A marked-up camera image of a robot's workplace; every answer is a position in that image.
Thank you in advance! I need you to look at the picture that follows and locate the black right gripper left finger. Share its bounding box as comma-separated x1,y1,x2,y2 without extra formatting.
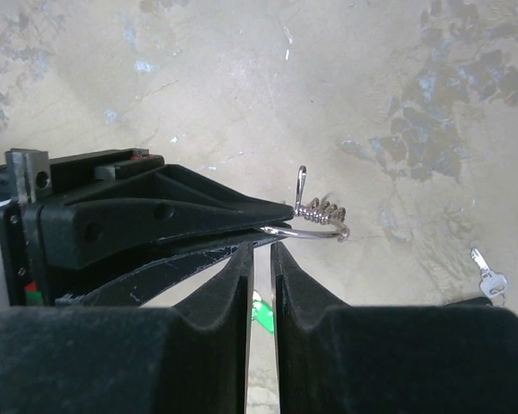
0,243,253,413

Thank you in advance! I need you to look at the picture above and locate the silver keyring with clips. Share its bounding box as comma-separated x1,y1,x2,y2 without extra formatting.
259,166,350,242

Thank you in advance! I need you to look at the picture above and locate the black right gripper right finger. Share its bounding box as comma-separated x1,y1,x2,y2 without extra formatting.
271,243,518,413

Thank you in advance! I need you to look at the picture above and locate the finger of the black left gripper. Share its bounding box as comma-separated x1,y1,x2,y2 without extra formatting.
38,165,293,267
55,229,283,307

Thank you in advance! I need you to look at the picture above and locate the key with black fob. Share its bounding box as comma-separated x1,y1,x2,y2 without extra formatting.
446,248,509,307

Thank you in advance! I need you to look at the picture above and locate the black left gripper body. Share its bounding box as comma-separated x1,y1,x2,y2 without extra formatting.
0,149,165,306

